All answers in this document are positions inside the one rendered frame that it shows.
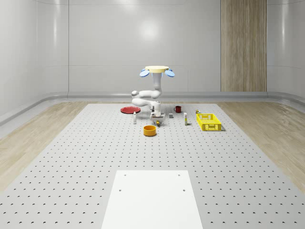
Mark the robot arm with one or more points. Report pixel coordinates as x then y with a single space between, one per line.
145 93

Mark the banana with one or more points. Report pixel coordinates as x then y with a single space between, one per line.
158 123

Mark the yellow basket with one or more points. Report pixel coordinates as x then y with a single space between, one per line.
208 122

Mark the red plate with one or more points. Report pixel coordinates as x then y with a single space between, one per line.
129 110

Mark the yellow bowl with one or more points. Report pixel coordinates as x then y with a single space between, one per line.
149 131

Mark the small white bottle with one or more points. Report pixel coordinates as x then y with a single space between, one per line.
135 118

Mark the white yellow flat-sided can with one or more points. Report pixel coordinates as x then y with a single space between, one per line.
186 118

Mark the red mug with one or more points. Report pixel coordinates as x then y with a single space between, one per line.
178 109

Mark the white board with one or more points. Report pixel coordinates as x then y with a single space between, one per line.
151 200

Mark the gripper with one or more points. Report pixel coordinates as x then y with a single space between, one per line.
157 116

